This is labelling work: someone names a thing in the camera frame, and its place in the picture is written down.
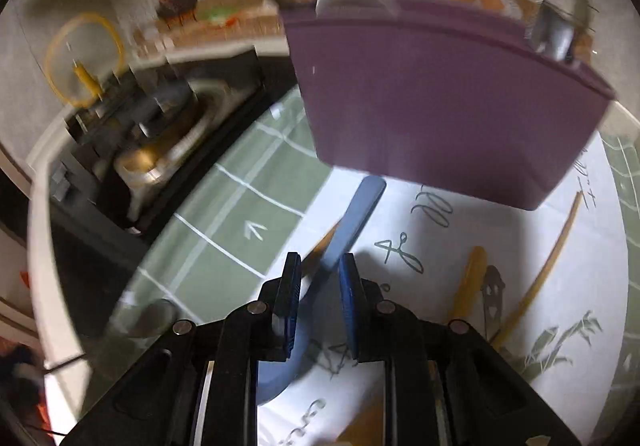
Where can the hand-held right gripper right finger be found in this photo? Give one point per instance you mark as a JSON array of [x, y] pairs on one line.
[[350, 308]]

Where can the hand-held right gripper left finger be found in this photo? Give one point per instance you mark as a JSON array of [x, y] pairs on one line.
[[290, 308]]

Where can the blue plastic spoon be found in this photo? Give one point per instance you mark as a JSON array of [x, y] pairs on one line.
[[367, 198]]

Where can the purple plastic utensil container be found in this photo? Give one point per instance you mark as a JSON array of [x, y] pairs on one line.
[[440, 101]]

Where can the wooden chopstick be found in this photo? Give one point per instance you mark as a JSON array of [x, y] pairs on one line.
[[550, 256], [325, 242]]

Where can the green and white tablecloth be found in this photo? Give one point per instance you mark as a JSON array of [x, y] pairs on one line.
[[225, 206]]

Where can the large gas burner with grate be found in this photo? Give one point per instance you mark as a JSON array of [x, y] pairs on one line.
[[160, 146]]

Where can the black glass gas hob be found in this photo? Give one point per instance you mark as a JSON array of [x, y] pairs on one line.
[[90, 226]]

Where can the small gas burner with grate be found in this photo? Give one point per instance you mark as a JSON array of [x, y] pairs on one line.
[[95, 116]]

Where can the yellow-rimmed glass pot lid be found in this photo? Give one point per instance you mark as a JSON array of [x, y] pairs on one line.
[[85, 76]]

